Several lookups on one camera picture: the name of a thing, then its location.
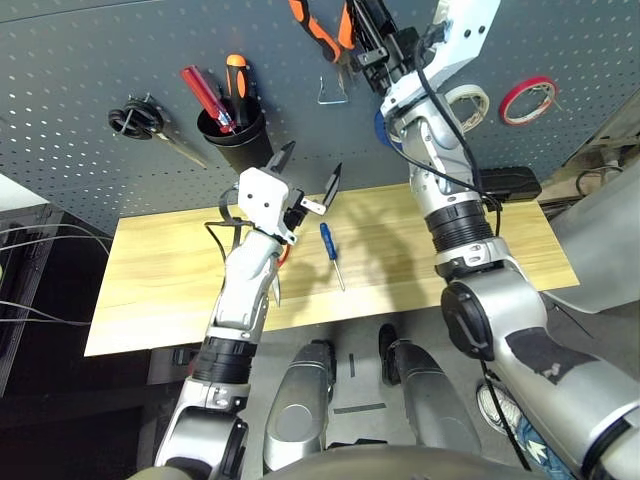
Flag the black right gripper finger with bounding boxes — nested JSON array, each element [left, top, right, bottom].
[[349, 0, 374, 54], [368, 0, 399, 39]]

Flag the white sneaker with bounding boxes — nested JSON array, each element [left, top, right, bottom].
[[476, 382, 521, 436]]

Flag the white metal frame post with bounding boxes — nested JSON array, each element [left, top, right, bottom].
[[562, 89, 640, 174]]

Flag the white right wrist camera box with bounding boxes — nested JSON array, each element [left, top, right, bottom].
[[430, 0, 502, 94]]

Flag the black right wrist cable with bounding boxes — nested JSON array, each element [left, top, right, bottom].
[[413, 24, 531, 471]]

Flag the metal double-prong peg hook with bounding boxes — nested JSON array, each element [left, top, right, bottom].
[[457, 97, 489, 126], [529, 84, 564, 114]]

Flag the grey perforated pegboard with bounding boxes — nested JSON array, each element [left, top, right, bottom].
[[0, 0, 640, 236]]

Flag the wide wire pegboard hook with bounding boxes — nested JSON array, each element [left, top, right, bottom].
[[317, 74, 350, 106]]

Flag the orange and black screwdriver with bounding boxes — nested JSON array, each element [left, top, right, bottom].
[[225, 53, 249, 126]]

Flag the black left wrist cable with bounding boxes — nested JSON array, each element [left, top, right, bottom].
[[204, 189, 251, 266]]

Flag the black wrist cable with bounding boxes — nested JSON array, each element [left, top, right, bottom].
[[204, 189, 251, 266], [413, 24, 531, 471]]

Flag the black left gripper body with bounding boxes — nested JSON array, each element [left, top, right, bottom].
[[283, 189, 325, 245]]

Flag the red tape roll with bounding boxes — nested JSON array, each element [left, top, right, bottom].
[[498, 75, 559, 127]]

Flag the red handled scissors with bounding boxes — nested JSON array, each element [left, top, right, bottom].
[[272, 242, 292, 307]]

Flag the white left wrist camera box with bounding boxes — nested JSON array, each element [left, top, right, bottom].
[[237, 167, 291, 244]]

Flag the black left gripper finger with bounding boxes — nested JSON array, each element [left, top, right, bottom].
[[264, 141, 296, 174], [322, 162, 343, 207]]

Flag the black plastic case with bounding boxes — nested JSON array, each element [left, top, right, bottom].
[[477, 167, 542, 204]]

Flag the black metal rack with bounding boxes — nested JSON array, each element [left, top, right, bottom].
[[0, 204, 66, 396]]

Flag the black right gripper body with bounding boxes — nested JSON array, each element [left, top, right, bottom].
[[357, 28, 420, 91]]

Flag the large grey plastic housing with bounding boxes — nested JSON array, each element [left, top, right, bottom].
[[542, 159, 640, 316]]

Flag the blue handled screwdriver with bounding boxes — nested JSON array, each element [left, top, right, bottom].
[[319, 222, 347, 292]]

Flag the thin grey cables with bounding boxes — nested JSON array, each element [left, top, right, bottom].
[[0, 222, 114, 329]]

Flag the silver robot leg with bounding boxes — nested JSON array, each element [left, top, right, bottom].
[[378, 323, 484, 459], [263, 339, 336, 474]]

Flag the white tape roll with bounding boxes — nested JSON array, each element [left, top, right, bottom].
[[444, 83, 491, 134]]

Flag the silver right robot leg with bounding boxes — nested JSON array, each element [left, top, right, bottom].
[[378, 323, 484, 459]]

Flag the red handled screwdriver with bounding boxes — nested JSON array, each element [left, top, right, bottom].
[[180, 65, 236, 135]]

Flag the black tool cup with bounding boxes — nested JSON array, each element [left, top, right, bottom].
[[196, 97, 275, 174]]

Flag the orange handled needle-nose pliers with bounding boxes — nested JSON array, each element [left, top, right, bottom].
[[288, 0, 357, 86]]

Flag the black cable loop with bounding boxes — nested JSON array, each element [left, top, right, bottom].
[[574, 167, 624, 196]]

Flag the long black floor tape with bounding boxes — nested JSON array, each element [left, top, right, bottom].
[[333, 402, 388, 415]]

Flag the blue jeans leg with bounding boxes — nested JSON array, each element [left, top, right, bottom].
[[514, 414, 576, 480]]

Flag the black handled scissors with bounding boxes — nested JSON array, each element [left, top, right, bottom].
[[108, 92, 209, 170]]

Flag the blue tape roll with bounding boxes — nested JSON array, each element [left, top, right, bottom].
[[373, 109, 406, 154]]

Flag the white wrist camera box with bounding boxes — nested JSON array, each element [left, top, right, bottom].
[[430, 0, 502, 94], [237, 167, 291, 244]]

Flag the silver left robot leg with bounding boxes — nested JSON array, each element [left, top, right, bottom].
[[263, 339, 336, 474]]

